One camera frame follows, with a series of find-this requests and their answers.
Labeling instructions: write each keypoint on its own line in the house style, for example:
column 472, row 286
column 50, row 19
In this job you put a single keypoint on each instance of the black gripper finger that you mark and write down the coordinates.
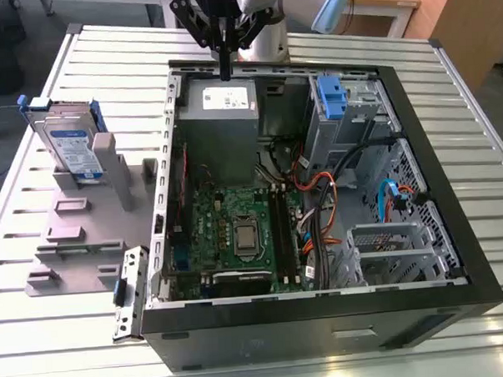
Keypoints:
column 253, row 27
column 189, row 16

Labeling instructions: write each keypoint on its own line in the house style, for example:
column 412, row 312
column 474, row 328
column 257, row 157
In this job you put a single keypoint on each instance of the hard disk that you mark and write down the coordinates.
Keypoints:
column 72, row 150

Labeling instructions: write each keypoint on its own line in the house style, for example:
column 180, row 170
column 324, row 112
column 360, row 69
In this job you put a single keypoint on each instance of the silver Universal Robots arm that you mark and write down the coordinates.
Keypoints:
column 270, row 43

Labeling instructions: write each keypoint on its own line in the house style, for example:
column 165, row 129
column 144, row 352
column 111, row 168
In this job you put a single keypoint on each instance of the silver disk bay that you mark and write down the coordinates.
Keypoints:
column 394, row 253

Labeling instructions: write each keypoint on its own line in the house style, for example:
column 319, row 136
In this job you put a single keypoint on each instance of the blue drive latch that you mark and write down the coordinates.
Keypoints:
column 332, row 95

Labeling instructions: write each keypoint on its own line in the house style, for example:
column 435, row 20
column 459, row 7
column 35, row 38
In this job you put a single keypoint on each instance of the grey power supply unit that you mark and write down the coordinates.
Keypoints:
column 216, row 144

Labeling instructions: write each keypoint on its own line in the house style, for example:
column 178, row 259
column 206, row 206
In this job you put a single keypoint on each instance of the silver drive cage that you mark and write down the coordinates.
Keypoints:
column 328, row 139

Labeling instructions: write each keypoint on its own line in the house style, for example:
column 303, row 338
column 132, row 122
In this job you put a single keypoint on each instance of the CPU socket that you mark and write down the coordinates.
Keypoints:
column 245, row 218

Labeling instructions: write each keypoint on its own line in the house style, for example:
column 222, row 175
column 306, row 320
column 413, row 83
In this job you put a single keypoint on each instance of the black office chair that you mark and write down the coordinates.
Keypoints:
column 4, row 70

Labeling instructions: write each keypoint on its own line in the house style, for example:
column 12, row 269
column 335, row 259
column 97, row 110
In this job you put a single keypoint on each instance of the green motherboard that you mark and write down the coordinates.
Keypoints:
column 207, row 224

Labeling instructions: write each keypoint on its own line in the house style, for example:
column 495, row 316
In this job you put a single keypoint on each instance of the black RAM slot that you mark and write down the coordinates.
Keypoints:
column 290, row 237
column 279, row 233

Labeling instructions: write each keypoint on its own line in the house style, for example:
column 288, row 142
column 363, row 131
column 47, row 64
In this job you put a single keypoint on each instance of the silver CPU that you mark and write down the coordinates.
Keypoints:
column 246, row 238

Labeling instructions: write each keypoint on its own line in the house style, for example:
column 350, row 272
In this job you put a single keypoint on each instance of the wooden cabinet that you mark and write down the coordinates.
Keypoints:
column 470, row 28

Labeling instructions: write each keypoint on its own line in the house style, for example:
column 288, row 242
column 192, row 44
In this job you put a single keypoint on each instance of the grey parts rack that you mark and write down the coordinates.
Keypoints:
column 107, row 220

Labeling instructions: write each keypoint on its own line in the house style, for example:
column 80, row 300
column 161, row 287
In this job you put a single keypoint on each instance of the green RAM stick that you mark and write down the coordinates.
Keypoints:
column 76, row 248

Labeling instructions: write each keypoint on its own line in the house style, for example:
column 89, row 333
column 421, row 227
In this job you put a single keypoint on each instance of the black graphics card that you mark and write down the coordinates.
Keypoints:
column 239, row 287

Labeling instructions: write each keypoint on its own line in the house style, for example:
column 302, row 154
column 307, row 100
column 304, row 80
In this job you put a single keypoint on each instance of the black open PC case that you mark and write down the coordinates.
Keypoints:
column 283, row 333

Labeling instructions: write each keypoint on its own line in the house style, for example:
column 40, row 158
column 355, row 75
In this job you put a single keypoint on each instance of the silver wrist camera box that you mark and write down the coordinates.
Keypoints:
column 249, row 0

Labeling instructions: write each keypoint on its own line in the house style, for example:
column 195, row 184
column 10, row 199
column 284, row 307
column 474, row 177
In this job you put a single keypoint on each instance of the silver expansion slot bracket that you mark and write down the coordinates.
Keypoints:
column 135, row 281

